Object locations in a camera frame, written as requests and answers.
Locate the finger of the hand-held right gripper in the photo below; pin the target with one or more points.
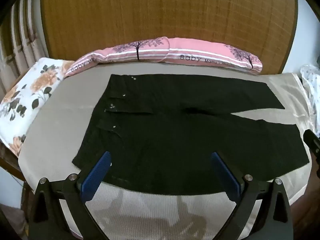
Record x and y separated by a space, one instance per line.
312 141

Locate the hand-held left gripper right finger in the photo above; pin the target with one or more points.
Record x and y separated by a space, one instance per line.
226 172

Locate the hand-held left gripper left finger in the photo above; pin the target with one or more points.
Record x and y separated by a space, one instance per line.
98 170

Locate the black pants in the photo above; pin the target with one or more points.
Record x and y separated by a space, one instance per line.
175 142

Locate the beige satin sheet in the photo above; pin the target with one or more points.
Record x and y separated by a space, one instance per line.
290 92

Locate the white polka-dot cloth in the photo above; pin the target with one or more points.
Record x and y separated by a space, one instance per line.
311 80

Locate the grey bed sheet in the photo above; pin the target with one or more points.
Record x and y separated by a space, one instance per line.
72 100

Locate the white floral pillow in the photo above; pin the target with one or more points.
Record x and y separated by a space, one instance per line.
30 100

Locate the pink striped tree-print pillow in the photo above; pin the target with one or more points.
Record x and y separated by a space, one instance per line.
212 52
120 52

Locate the beige curtain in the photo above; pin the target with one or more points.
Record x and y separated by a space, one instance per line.
20 30

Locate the wooden headboard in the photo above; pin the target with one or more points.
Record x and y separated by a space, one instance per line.
162 10

